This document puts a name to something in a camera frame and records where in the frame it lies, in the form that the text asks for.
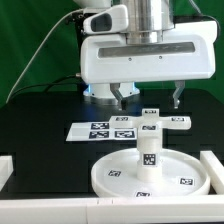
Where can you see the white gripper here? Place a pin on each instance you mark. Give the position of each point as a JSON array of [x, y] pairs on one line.
[[185, 53]]

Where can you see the white cross-shaped table base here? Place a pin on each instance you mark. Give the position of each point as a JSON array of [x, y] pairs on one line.
[[150, 117]]

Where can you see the white round table top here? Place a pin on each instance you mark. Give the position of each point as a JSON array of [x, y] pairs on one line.
[[129, 173]]

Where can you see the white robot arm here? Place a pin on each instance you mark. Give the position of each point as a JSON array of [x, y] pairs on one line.
[[148, 20]]

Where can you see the white marker sheet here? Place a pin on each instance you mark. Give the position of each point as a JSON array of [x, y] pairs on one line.
[[98, 131]]

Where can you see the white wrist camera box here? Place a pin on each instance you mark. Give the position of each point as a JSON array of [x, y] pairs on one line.
[[112, 20]]

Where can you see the black camera stand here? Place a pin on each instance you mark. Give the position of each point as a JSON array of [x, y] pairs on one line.
[[77, 17]]

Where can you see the white U-shaped border frame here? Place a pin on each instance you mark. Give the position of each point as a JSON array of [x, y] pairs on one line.
[[180, 209]]

